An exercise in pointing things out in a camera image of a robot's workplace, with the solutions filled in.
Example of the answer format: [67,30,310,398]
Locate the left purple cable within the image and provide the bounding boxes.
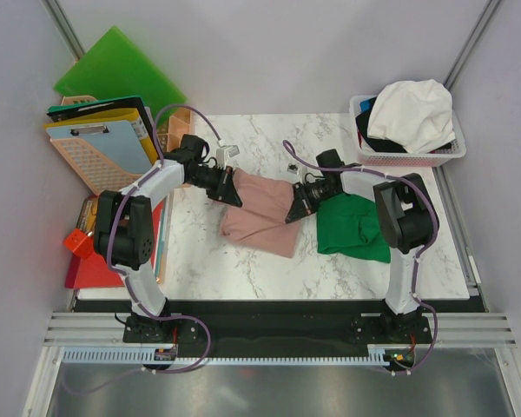
[105,103,214,374]

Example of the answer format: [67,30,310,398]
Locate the brown book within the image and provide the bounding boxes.
[76,195,98,233]

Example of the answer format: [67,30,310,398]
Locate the green t shirt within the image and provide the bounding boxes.
[316,194,391,264]

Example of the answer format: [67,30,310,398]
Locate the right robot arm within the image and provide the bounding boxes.
[284,141,439,342]

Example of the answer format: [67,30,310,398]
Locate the green plastic folder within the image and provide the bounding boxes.
[54,26,188,116]

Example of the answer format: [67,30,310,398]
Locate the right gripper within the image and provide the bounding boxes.
[288,180,340,223]

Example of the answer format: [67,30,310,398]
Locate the pink t shirt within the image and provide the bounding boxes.
[219,169,301,258]

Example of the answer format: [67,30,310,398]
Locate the blue clipboard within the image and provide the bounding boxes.
[46,119,157,175]

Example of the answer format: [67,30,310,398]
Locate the white t shirt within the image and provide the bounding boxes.
[366,79,455,154]

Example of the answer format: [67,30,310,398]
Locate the red folder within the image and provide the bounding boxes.
[65,214,157,289]

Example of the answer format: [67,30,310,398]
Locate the aluminium frame rail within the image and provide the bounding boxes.
[43,169,518,348]

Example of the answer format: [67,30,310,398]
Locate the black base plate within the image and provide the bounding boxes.
[75,296,485,356]

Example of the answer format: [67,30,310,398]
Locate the yellow folder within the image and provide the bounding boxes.
[42,107,160,166]

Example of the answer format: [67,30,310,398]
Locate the black folder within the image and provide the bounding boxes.
[47,96,155,153]

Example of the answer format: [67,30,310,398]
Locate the orange desk organizer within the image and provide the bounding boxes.
[157,109,195,152]

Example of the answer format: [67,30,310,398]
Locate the red cube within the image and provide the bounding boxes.
[63,228,94,259]

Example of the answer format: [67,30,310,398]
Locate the white cable duct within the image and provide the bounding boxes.
[63,345,413,366]

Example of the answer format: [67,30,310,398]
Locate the black t shirt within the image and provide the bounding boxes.
[355,108,457,156]

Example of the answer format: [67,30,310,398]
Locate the pink file rack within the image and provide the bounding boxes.
[44,120,158,194]

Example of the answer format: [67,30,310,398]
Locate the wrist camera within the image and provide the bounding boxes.
[215,145,240,169]
[287,163,300,174]

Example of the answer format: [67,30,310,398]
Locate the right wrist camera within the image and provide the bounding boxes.
[287,163,300,174]

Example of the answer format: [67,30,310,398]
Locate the teal folder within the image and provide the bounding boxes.
[153,198,171,284]

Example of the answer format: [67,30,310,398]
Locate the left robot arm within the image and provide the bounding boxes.
[94,135,242,341]

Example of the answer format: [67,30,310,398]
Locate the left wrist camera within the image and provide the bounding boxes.
[215,145,240,169]

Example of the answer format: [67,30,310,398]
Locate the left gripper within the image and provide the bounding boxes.
[186,164,241,208]

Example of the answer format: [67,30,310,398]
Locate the white laundry basket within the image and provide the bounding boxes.
[349,95,466,168]

